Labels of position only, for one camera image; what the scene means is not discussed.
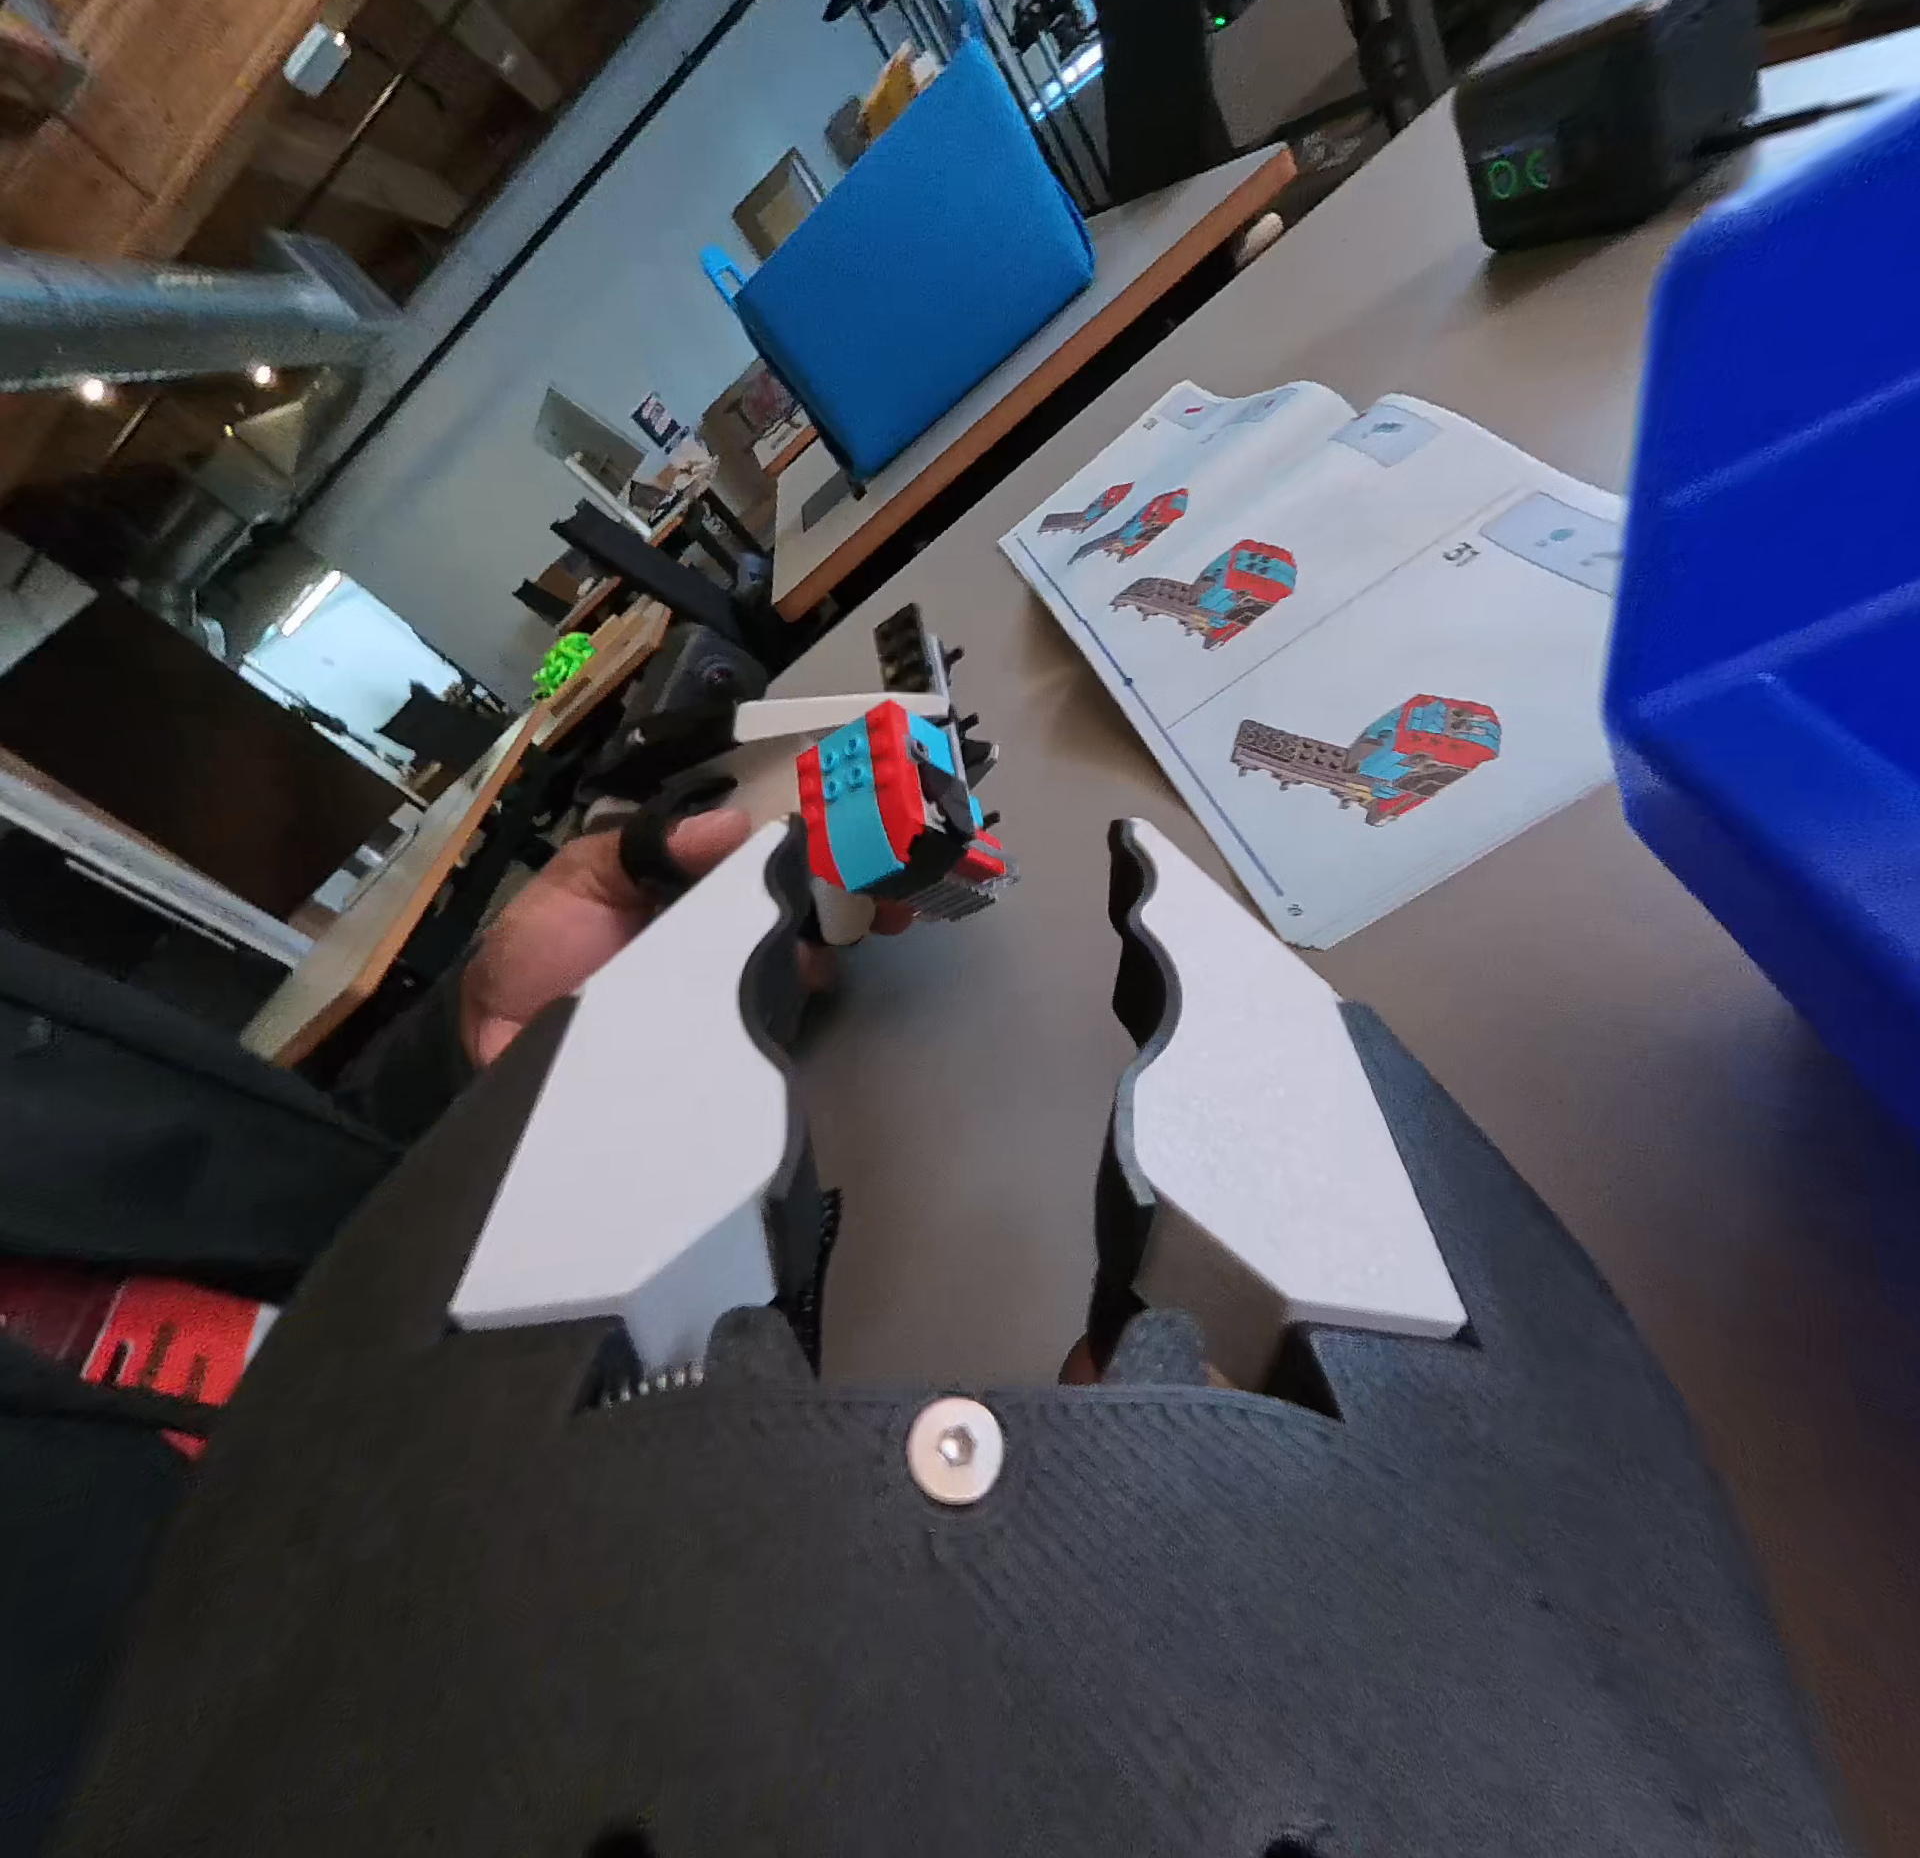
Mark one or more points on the green toy figure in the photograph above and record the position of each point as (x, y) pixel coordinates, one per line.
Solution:
(565, 667)

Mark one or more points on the open instruction booklet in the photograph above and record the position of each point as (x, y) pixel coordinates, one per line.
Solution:
(1350, 660)

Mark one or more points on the red printed box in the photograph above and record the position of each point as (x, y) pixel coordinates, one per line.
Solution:
(150, 1349)

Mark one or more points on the toy brick truck model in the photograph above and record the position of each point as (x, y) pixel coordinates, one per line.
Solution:
(862, 816)

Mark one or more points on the person's left hand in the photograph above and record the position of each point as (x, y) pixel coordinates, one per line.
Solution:
(570, 944)

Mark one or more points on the long wooden workbench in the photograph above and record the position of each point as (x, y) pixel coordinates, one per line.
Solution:
(392, 930)

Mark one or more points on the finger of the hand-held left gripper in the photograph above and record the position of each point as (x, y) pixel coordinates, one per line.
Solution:
(843, 922)
(826, 719)

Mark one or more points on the silver ventilation duct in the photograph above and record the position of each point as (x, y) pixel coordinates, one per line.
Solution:
(179, 314)

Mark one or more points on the black power station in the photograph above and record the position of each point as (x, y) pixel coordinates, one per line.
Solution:
(1603, 89)

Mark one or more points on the blue padded panel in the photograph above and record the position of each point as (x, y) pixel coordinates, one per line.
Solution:
(913, 254)

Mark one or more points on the grey electrical box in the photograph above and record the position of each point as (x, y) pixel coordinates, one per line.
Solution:
(317, 62)

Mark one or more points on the black table frame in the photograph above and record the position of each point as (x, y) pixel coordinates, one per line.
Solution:
(1154, 44)

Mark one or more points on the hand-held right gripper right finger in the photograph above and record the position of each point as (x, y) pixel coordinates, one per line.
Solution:
(1275, 1138)

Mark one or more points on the grey desk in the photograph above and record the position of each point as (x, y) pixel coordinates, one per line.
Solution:
(1500, 1065)

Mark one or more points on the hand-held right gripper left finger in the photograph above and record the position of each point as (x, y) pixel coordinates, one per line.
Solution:
(628, 1138)

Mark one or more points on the wood-edged white table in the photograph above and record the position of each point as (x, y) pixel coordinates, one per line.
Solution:
(1139, 240)

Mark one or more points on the blue plastic bin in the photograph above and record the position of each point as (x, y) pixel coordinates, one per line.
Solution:
(1770, 614)

